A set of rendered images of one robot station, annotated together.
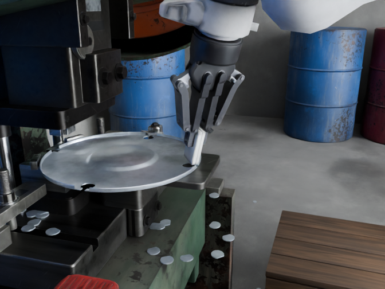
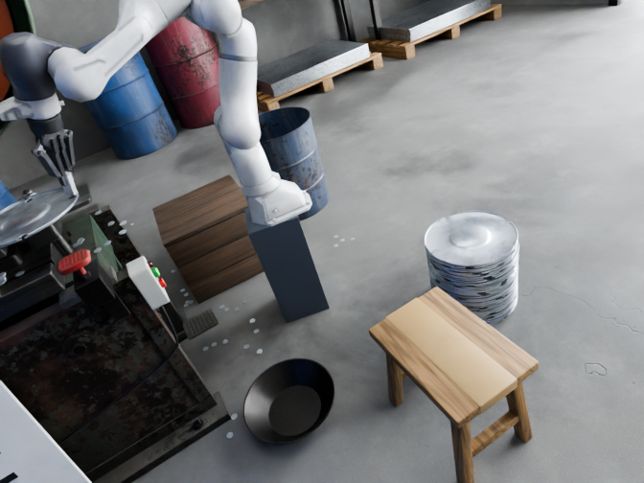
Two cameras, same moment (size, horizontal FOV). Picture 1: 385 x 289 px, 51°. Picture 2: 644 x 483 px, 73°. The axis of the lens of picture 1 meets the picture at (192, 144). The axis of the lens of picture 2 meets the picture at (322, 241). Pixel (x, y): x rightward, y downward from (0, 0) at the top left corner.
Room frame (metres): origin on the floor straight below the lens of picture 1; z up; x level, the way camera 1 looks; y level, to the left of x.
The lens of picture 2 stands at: (-0.68, 0.16, 1.22)
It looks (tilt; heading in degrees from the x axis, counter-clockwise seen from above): 35 degrees down; 326
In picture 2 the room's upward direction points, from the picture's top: 18 degrees counter-clockwise
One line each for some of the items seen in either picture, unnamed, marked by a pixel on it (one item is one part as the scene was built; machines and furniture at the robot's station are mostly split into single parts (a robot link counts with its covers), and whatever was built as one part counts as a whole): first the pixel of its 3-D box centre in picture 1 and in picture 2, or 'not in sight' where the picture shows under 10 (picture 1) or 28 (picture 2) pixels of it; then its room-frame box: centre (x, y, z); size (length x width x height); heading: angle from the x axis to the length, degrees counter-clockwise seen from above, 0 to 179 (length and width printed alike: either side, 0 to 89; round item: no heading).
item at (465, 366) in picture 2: not in sight; (450, 383); (-0.24, -0.40, 0.16); 0.34 x 0.24 x 0.34; 164
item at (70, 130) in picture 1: (63, 122); not in sight; (0.73, 0.24, 0.84); 0.05 x 0.03 x 0.04; 165
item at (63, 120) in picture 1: (55, 110); not in sight; (0.73, 0.26, 0.86); 0.20 x 0.16 x 0.05; 165
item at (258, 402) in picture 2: not in sight; (291, 403); (0.18, -0.12, 0.04); 0.30 x 0.30 x 0.07
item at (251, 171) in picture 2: not in sight; (241, 142); (0.55, -0.50, 0.71); 0.18 x 0.11 x 0.25; 160
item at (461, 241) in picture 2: not in sight; (470, 237); (-0.04, -0.84, 0.28); 0.29 x 0.29 x 0.01
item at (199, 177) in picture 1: (148, 192); (57, 227); (0.69, 0.08, 0.72); 0.25 x 0.14 x 0.14; 75
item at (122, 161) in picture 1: (122, 156); (26, 216); (0.70, 0.13, 0.78); 0.29 x 0.29 x 0.01
